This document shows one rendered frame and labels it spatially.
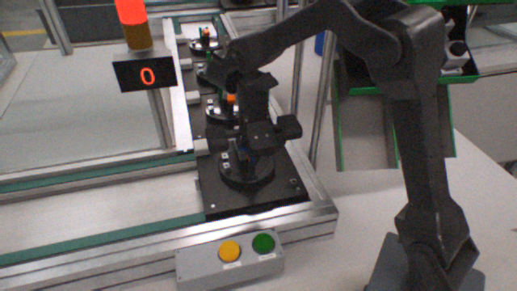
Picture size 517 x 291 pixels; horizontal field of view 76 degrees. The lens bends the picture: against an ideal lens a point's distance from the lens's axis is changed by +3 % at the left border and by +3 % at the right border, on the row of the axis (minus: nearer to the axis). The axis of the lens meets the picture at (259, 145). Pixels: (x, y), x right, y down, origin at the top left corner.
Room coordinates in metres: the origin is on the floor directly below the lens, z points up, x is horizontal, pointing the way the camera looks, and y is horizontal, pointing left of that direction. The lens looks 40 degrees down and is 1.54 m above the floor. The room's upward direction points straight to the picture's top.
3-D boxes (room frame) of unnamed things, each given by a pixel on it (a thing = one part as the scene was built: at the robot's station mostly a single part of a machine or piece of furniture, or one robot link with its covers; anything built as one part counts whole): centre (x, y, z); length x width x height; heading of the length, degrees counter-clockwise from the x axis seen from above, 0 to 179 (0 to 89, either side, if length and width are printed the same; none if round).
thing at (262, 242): (0.38, -0.01, 0.96); 0.04 x 0.04 x 0.02
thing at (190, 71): (1.07, 0.16, 1.01); 0.24 x 0.24 x 0.13; 15
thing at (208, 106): (0.83, 0.10, 1.01); 0.24 x 0.24 x 0.13; 15
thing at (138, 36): (0.65, 0.25, 1.28); 0.05 x 0.05 x 0.05
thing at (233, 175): (0.59, 0.03, 0.98); 0.14 x 0.14 x 0.02
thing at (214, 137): (0.51, 0.01, 1.17); 0.19 x 0.06 x 0.08; 105
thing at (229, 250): (0.36, 0.06, 0.96); 0.04 x 0.04 x 0.02
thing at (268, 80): (0.51, 0.01, 1.25); 0.09 x 0.06 x 0.07; 44
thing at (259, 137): (0.46, -0.01, 1.18); 0.07 x 0.07 x 0.06; 14
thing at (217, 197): (0.59, 0.03, 0.96); 0.24 x 0.24 x 0.02; 15
